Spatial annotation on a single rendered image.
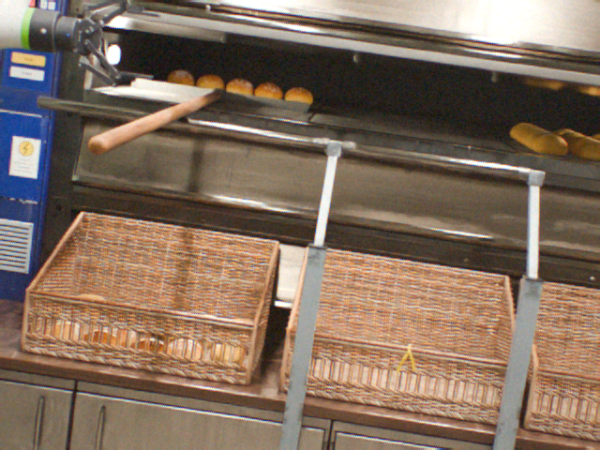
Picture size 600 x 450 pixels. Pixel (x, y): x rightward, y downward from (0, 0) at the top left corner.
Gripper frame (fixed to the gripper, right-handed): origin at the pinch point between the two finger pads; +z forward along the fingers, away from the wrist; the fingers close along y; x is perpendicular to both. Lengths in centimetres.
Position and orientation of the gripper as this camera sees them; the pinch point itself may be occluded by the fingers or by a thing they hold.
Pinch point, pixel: (151, 46)
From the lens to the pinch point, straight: 260.6
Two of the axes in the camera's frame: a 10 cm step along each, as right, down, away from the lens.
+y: -1.4, 9.8, 1.5
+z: 9.9, 1.5, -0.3
